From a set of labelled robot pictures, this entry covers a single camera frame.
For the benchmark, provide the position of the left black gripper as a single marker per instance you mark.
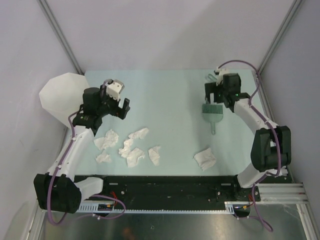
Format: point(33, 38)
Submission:
point(119, 112)

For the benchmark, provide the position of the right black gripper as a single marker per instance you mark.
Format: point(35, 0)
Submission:
point(211, 88)

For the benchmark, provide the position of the green hand brush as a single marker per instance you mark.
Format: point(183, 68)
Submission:
point(212, 113)

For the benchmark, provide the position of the green plastic dustpan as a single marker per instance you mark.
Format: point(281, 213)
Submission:
point(210, 77)

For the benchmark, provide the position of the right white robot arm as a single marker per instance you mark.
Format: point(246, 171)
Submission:
point(271, 148)

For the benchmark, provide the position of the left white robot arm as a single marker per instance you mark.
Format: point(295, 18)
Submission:
point(56, 190)

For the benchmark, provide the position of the crumpled paper scrap top centre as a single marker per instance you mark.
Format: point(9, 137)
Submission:
point(139, 134)

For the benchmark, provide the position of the crumpled paper scrap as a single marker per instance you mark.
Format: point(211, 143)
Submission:
point(126, 149)
point(139, 134)
point(108, 141)
point(134, 156)
point(104, 157)
point(205, 159)

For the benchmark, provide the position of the crumpled paper scrap far left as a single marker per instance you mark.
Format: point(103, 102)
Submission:
point(108, 141)

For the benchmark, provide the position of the crumpled paper scrap lower centre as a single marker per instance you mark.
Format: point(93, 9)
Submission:
point(134, 156)

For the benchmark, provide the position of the crumpled paper scrap lower left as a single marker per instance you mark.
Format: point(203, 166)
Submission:
point(104, 157)

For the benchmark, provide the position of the crumpled paper scrap mid right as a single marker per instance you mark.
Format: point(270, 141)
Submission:
point(154, 155)

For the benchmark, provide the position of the white translucent waste bin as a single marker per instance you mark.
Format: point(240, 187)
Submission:
point(63, 95)

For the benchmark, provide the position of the crumpled paper scrap right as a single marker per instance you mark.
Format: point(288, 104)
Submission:
point(205, 159)

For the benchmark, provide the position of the aluminium cross extrusion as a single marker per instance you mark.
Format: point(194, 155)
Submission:
point(282, 193)

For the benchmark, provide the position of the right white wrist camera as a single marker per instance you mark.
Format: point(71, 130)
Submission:
point(219, 73)

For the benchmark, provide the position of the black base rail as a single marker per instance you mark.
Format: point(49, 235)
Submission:
point(173, 193)

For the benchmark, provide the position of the grey slotted cable duct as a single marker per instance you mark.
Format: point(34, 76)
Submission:
point(90, 207)

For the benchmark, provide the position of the left aluminium frame post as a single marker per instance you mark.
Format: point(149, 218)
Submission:
point(55, 26)

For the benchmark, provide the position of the aluminium frame post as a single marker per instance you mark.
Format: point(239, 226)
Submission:
point(280, 34)
point(55, 26)

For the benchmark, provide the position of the right aluminium frame post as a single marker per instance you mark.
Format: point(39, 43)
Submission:
point(280, 34)

